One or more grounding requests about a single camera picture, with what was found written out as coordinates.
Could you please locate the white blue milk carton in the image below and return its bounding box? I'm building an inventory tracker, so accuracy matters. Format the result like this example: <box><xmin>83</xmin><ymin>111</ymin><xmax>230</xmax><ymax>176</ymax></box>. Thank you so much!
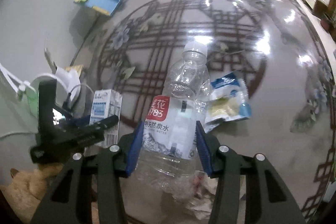
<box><xmin>89</xmin><ymin>89</ymin><xmax>123</xmax><ymax>149</ymax></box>

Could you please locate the paper trash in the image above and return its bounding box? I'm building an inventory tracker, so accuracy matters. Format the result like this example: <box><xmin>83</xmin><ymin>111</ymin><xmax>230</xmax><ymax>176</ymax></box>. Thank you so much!
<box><xmin>165</xmin><ymin>170</ymin><xmax>218</xmax><ymax>220</ymax></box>

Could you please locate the clear plastic water bottle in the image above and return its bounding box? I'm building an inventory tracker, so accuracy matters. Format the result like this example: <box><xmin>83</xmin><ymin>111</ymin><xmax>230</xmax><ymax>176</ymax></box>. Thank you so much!
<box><xmin>138</xmin><ymin>41</ymin><xmax>210</xmax><ymax>189</ymax></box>

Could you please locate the red trash bin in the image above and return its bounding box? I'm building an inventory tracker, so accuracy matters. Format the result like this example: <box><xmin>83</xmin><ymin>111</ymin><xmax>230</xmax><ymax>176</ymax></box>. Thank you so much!
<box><xmin>320</xmin><ymin>13</ymin><xmax>335</xmax><ymax>33</ymax></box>

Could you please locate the left hand tan glove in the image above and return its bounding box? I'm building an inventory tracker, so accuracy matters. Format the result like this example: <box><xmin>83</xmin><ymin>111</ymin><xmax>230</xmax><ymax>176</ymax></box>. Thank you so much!
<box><xmin>1</xmin><ymin>163</ymin><xmax>63</xmax><ymax>223</ymax></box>

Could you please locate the white desk lamp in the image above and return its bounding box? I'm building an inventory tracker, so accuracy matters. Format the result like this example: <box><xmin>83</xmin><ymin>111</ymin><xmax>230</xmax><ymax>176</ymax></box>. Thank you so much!
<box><xmin>1</xmin><ymin>66</ymin><xmax>94</xmax><ymax>116</ymax></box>

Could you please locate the blue white snack packet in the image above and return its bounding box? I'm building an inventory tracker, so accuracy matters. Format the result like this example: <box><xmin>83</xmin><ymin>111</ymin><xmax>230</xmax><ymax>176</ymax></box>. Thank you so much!
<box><xmin>205</xmin><ymin>71</ymin><xmax>252</xmax><ymax>133</ymax></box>

